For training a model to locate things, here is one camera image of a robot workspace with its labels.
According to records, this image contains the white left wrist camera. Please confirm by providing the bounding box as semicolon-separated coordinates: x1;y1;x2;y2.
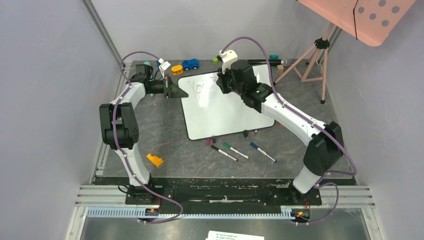
157;58;171;78

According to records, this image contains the wooden cube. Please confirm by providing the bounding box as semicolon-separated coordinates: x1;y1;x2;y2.
276;64;286;74

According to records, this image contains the orange wedge block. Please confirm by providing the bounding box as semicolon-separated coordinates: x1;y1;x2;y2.
146;153;164;168

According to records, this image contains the green capped marker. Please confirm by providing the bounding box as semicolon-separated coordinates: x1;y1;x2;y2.
222;142;249;159

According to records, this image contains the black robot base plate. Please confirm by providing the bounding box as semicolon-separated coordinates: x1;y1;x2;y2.
124;175;323;215

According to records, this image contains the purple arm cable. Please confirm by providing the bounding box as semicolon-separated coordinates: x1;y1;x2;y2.
220;36;359;226
111;50;184;225

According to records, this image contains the blue toy car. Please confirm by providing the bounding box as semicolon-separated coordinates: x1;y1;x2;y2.
182;58;200;71

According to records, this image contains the black flashlight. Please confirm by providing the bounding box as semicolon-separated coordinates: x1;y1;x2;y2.
247;58;291;67

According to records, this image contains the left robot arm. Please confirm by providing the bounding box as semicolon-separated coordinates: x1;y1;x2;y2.
99;64;189;204

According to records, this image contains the white cable duct rail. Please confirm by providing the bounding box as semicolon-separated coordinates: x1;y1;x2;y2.
86;206;307;220

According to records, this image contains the pink perforated panel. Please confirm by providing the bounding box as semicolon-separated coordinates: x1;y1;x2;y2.
298;0;416;47

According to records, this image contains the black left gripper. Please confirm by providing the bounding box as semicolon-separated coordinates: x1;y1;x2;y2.
148;75;189;100

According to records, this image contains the white whiteboard with black frame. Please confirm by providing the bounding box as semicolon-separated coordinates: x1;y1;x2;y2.
178;71;275;141

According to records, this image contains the blue capped marker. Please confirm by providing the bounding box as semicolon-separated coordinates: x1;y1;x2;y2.
250;142;277;163

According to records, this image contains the white paper sheet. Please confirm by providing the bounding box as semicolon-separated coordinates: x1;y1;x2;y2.
205;230;265;240

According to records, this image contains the black capped marker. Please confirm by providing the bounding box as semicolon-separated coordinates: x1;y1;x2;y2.
210;145;239;162

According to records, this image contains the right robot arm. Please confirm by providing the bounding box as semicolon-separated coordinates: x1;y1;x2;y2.
216;60;344;204

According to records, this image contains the aluminium frame profile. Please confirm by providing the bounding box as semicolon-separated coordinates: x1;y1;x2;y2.
82;0;123;70

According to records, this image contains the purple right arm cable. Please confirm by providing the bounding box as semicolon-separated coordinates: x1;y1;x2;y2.
220;36;359;226

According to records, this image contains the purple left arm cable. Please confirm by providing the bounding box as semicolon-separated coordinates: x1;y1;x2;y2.
111;50;184;225

